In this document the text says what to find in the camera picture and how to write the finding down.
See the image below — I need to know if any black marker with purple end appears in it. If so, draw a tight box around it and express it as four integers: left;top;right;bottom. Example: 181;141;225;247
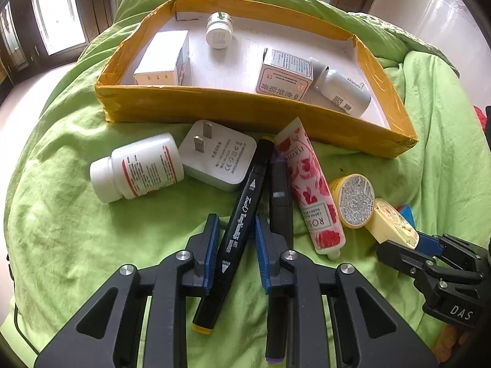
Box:
265;159;294;363

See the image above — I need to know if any yellow toy game console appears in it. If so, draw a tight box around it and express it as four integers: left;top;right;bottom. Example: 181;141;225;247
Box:
364;198;420;248

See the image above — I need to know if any green blanket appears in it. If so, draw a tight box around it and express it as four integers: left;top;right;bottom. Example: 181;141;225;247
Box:
0;0;491;368

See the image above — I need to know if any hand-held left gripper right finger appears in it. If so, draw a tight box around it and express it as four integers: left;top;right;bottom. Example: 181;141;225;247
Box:
255;214;440;368

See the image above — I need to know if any black marker with yellow end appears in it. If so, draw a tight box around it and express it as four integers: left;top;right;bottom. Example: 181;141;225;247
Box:
192;136;276;334

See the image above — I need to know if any floral hand cream tube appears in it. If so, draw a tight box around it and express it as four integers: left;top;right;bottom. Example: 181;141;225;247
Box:
274;118;346;259

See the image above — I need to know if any yellow round tin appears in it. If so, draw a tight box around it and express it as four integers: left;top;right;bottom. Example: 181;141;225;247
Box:
330;174;376;230

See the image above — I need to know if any white bottle with red label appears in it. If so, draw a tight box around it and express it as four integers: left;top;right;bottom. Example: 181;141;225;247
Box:
89;133;185;204

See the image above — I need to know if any person's right hand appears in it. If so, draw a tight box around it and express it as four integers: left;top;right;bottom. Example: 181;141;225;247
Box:
439;324;472;362

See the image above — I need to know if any small white jar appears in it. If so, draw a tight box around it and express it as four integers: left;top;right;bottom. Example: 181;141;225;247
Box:
205;11;233;50

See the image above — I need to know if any white plug adapter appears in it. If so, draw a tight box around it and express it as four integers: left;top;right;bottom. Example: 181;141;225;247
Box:
178;120;257;193

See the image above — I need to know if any grey medicine box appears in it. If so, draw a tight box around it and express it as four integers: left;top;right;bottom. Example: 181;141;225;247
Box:
255;47;314;103

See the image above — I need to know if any red cloth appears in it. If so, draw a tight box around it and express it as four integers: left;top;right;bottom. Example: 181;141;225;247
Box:
474;105;491;131

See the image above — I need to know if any white and blue medicine box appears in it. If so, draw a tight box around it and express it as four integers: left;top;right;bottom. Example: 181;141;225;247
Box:
133;30;191;87

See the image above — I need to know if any white bottle with green print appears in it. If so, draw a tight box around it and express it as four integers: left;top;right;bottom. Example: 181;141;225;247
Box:
310;58;373;116

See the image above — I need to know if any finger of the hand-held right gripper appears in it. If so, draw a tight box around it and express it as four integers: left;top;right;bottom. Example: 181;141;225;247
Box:
376;239;436;278
417;232;447;258

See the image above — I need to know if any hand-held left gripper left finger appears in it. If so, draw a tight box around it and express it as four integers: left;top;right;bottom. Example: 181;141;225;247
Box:
34;213;221;368

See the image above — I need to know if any yellow cardboard box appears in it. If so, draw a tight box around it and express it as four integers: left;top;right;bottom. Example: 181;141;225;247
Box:
95;0;419;159

